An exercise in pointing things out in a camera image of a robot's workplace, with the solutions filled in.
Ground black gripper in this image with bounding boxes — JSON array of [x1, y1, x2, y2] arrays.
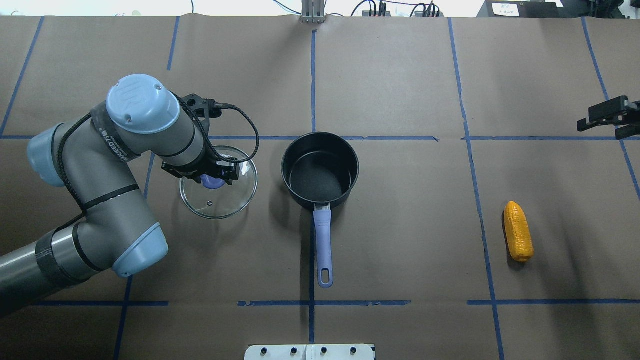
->
[[161, 155, 240, 187]]

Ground glass pot lid blue knob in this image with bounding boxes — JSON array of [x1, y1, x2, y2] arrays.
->
[[179, 161, 258, 220]]

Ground yellow toy corn cob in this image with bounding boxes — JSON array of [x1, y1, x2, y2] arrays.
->
[[503, 201, 535, 264]]

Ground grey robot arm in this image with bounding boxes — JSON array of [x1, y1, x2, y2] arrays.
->
[[0, 74, 240, 317]]

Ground dark blue saucepan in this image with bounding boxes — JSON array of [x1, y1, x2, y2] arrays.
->
[[281, 131, 360, 289]]

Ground black box white label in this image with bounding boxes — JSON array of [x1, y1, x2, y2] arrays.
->
[[476, 0, 562, 19]]

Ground upper orange connector module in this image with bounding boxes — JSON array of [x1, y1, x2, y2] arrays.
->
[[361, 0, 392, 18]]

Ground orange connector module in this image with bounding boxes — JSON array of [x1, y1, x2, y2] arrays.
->
[[361, 0, 392, 18], [409, 2, 444, 18]]

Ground lower orange connector module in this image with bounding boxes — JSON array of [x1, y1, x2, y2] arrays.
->
[[409, 2, 444, 18]]

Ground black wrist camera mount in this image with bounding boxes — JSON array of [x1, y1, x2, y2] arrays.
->
[[180, 93, 222, 122]]

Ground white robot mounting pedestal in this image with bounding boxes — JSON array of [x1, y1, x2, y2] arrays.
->
[[244, 343, 377, 360]]

